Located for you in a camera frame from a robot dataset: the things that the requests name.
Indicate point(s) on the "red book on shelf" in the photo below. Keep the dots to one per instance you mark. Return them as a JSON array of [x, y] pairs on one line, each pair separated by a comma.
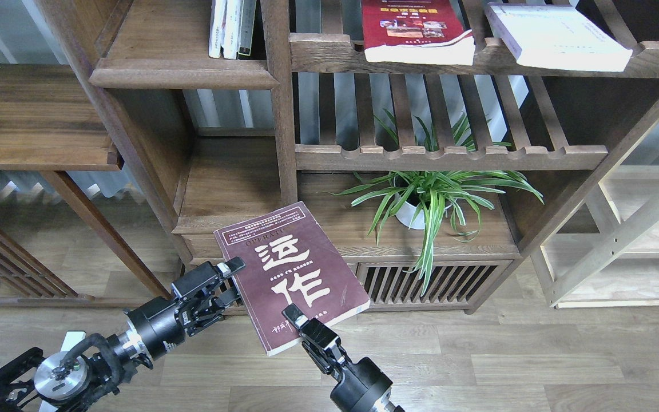
[[415, 32]]

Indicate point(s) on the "green spider plant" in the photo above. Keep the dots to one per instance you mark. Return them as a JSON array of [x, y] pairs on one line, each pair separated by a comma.
[[434, 195]]

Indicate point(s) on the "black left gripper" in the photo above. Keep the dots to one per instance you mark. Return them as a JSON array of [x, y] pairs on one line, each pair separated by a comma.
[[159, 326]]

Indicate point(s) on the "maroon book white characters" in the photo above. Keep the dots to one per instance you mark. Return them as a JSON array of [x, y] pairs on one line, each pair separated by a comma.
[[289, 259]]

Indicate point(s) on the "dark wooden bookshelf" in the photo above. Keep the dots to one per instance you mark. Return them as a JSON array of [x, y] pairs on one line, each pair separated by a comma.
[[213, 142]]

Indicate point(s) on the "dark wooden side table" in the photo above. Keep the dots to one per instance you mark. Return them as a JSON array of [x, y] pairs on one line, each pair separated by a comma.
[[48, 125]]

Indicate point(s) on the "dark upright book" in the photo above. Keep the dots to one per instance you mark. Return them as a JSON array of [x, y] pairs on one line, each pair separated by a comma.
[[247, 27]]

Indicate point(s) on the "white post on floor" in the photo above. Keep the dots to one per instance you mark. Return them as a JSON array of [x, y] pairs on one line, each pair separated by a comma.
[[71, 339]]

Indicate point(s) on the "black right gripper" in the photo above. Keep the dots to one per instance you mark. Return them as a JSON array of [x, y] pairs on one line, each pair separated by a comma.
[[361, 386]]

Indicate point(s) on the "white plant pot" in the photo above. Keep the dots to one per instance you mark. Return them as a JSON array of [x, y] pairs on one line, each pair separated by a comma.
[[407, 213]]

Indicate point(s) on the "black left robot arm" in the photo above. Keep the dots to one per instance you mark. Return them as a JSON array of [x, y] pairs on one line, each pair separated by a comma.
[[73, 380]]

